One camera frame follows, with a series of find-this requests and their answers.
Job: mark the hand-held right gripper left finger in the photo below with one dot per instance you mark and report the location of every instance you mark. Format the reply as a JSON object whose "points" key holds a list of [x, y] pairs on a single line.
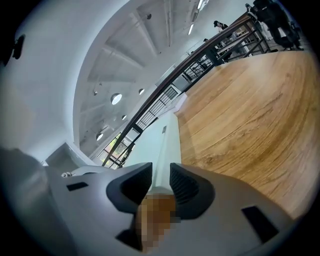
{"points": [[95, 200]]}

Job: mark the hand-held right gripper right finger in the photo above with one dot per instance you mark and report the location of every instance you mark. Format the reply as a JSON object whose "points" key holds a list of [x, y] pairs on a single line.
{"points": [[225, 200]]}

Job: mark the black framed window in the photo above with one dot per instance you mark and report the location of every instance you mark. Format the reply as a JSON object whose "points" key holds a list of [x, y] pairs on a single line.
{"points": [[117, 150]]}

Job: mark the round ceiling lamp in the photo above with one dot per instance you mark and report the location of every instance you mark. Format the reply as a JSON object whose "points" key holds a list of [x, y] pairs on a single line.
{"points": [[141, 91], [116, 98], [99, 136], [124, 117]]}

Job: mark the wooden table white legs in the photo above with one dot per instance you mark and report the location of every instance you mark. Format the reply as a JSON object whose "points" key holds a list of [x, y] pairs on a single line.
{"points": [[245, 125]]}

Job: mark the black railing wooden handrail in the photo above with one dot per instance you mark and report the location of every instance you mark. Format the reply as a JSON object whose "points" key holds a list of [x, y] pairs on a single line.
{"points": [[175, 75]]}

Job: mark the long ceiling light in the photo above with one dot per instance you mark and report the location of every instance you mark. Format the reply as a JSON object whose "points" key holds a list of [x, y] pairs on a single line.
{"points": [[191, 29]]}

